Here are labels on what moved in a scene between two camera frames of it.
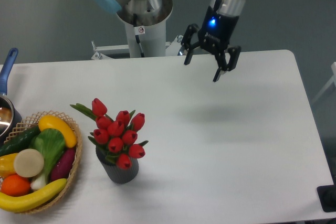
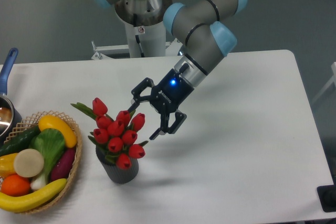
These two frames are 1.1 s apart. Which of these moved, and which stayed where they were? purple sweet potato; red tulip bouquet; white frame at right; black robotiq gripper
Moved: black robotiq gripper
Stayed: purple sweet potato; white frame at right; red tulip bouquet
